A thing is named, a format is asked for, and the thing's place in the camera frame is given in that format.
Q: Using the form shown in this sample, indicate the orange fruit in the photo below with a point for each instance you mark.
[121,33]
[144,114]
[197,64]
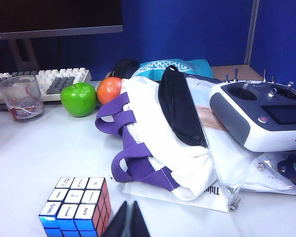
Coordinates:
[109,90]

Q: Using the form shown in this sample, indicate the teal pouch with fish print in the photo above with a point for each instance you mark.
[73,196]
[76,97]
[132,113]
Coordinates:
[197,67]

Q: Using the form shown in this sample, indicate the brown cardboard sheet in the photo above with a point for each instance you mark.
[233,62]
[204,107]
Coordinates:
[236,71]

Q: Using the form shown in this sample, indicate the white printed paper bag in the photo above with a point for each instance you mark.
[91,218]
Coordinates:
[212,202]

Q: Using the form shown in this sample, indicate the white grey RC transmitter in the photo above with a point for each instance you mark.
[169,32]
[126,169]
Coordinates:
[236,123]

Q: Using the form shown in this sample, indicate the clear drinking glass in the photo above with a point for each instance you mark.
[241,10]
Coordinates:
[19,98]

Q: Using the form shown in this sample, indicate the dark monitor stand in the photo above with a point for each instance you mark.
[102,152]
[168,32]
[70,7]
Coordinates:
[32,61]

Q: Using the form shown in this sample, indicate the black fabric pouch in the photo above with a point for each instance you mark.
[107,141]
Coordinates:
[177,103]

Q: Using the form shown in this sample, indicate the green apple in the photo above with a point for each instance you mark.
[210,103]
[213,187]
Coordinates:
[77,100]

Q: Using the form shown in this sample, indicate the clear plastic zip pouch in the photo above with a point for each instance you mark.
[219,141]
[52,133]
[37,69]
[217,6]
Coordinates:
[227,158]

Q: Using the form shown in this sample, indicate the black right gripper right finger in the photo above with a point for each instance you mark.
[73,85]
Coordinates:
[136,224]

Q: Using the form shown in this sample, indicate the black computer mouse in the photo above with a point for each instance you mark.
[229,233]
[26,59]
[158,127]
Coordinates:
[125,66]

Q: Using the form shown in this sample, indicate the white and grey keyboard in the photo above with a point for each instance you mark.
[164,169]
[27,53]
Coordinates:
[64,76]

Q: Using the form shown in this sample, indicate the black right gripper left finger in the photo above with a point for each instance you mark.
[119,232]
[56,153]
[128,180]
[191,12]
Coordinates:
[118,224]

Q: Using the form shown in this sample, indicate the grey partition post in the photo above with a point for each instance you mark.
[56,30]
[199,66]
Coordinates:
[251,32]

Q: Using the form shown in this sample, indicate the black computer monitor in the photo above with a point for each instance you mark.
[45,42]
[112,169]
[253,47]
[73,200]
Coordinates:
[51,14]

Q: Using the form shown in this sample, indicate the Rubik's cube with printed stickers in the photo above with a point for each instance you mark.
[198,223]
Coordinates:
[74,197]

